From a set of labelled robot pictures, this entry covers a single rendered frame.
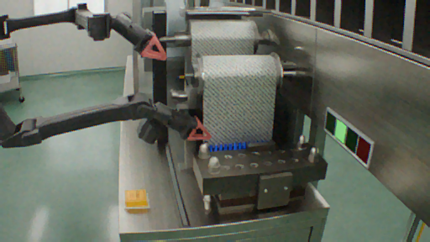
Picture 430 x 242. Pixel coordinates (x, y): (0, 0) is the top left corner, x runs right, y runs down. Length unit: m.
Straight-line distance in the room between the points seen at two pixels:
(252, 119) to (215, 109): 0.13
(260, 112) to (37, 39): 6.07
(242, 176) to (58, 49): 6.07
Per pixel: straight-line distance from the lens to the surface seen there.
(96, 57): 6.78
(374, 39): 0.86
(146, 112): 1.06
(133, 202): 1.11
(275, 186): 1.07
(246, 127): 1.20
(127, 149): 1.48
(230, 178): 1.03
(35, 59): 7.03
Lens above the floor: 1.55
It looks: 22 degrees down
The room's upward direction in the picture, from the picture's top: 1 degrees clockwise
